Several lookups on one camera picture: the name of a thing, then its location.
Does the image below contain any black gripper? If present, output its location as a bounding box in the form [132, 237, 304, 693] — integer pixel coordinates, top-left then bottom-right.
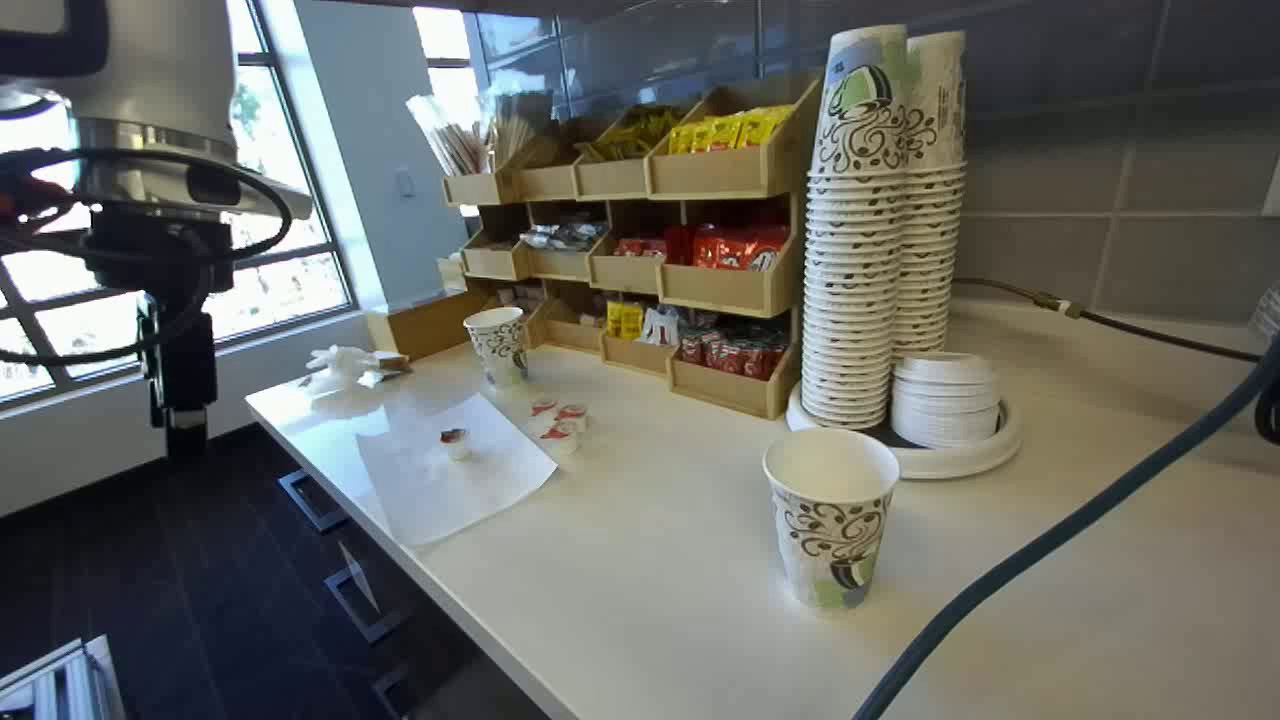
[79, 202, 242, 465]

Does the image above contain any tall patterned paper cup stack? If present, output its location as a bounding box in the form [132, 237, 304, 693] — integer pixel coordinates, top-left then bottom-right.
[798, 19, 917, 430]

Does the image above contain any white cup lids stack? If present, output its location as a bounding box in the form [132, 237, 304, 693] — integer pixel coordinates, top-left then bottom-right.
[889, 349, 1009, 453]

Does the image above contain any shorter patterned paper cup stack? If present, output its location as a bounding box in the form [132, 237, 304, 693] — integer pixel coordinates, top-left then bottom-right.
[892, 29, 973, 362]

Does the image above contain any crumpled white napkin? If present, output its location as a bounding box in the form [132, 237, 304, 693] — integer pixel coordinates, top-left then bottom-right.
[298, 338, 418, 399]

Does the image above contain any brown cardboard box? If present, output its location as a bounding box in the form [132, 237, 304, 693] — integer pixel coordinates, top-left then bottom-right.
[386, 287, 496, 362]

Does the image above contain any white paper sheet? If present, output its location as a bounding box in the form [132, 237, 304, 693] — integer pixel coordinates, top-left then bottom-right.
[352, 386, 564, 553]

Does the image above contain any white framed panel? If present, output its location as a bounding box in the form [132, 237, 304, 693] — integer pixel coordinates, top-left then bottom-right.
[0, 632, 132, 720]

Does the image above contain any small patterned paper cup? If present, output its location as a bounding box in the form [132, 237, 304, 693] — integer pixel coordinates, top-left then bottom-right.
[460, 303, 532, 391]

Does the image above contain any stir sticks bundle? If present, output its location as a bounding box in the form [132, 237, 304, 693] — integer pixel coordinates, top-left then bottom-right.
[404, 86, 517, 181]

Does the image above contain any silver packets pile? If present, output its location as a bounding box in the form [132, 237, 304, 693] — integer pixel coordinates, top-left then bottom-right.
[517, 214, 608, 257]

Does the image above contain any single yellow packet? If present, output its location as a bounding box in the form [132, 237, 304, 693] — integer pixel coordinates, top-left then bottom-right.
[603, 299, 654, 344]

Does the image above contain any white packets pile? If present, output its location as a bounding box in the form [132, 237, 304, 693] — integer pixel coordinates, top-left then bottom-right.
[637, 299, 693, 353]

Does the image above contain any red snack packets pile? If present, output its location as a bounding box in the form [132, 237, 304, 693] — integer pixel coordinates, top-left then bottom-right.
[608, 224, 695, 262]
[676, 317, 793, 383]
[685, 219, 793, 277]

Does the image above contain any dull yellow packets pile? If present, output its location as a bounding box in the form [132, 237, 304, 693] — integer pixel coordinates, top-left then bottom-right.
[591, 108, 685, 162]

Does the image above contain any wooden condiment organizer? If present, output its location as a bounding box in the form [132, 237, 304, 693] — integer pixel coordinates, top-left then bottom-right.
[445, 76, 823, 422]

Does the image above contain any bright yellow packets pile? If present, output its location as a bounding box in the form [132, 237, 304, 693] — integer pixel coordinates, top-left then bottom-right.
[662, 100, 798, 161]

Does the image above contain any large patterned paper cup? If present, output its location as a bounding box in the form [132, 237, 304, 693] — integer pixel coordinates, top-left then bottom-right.
[755, 422, 906, 615]

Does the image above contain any white round plate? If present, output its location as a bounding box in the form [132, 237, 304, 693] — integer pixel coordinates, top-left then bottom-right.
[781, 383, 1027, 484]

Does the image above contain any grey drawer handle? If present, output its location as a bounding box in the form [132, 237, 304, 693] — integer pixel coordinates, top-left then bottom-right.
[367, 659, 431, 720]
[319, 537, 421, 649]
[278, 465, 352, 537]

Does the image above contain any window frame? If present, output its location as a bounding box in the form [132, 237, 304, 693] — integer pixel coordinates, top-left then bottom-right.
[0, 0, 360, 405]

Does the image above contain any thin black wall cable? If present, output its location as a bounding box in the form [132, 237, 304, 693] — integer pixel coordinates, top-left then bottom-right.
[957, 277, 1269, 368]

